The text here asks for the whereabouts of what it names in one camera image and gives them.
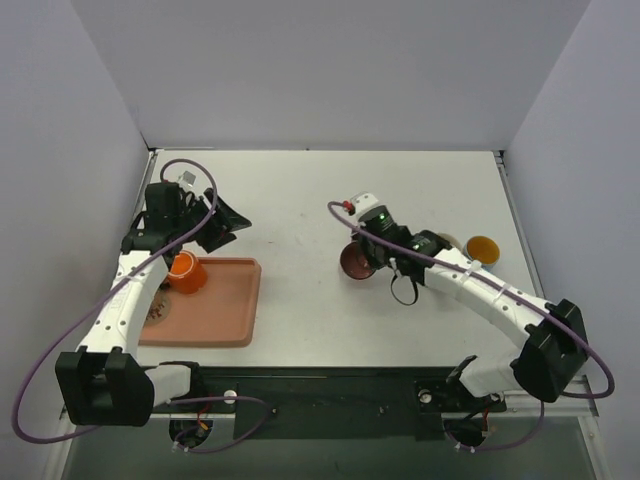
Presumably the pink patterned mug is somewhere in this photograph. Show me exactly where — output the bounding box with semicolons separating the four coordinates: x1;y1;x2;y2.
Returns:
339;241;375;281

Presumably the yellow cream mug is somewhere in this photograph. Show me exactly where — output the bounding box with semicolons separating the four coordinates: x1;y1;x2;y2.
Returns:
145;289;171;325

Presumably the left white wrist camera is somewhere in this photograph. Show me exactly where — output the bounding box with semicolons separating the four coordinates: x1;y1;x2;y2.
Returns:
176;171;196;191

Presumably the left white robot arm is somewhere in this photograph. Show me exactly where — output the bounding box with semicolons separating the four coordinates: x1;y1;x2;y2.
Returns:
55;181;251;426

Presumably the purple cable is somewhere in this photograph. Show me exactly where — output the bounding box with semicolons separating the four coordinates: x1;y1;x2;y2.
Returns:
10;158;274;457
327;199;616;454

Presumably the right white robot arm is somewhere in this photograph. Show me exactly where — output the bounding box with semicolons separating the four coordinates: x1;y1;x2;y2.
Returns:
349;193;588;409

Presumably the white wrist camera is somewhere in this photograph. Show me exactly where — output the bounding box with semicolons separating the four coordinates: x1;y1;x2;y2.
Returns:
176;171;196;191
340;192;380;219

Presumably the pink plastic tray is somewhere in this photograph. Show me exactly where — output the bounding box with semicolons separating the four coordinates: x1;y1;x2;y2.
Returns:
139;256;261;348

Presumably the blue patterned mug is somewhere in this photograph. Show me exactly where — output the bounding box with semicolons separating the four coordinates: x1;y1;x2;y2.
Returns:
463;235;501;271

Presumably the orange mug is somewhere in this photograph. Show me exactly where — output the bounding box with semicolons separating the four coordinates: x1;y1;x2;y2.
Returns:
167;250;208;295

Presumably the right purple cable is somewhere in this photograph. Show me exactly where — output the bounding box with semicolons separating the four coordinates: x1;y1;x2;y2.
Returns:
327;199;616;454

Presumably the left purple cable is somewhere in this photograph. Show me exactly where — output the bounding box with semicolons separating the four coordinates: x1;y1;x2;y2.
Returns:
10;158;274;457

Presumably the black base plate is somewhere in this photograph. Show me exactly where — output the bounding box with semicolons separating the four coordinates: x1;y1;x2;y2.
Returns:
155;367;506;441

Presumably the beige patterned mug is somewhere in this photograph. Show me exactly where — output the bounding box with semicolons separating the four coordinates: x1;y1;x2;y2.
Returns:
439;232;463;251

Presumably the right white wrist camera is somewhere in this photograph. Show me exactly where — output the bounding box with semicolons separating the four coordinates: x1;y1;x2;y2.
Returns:
340;192;380;219

